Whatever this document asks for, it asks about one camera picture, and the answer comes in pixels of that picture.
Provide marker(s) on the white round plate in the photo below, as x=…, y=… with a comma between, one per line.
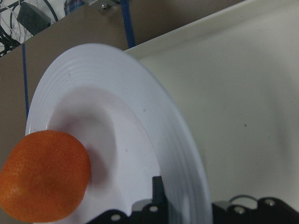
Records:
x=131, y=129

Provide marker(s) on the cream tray with bear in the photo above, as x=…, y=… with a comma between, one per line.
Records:
x=235, y=78

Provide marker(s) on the black power adapter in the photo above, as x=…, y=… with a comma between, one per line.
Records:
x=32, y=18

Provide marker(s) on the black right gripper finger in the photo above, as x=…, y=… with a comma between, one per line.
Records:
x=158, y=194

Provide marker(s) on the orange mandarin fruit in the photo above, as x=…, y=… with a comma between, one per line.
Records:
x=45, y=177

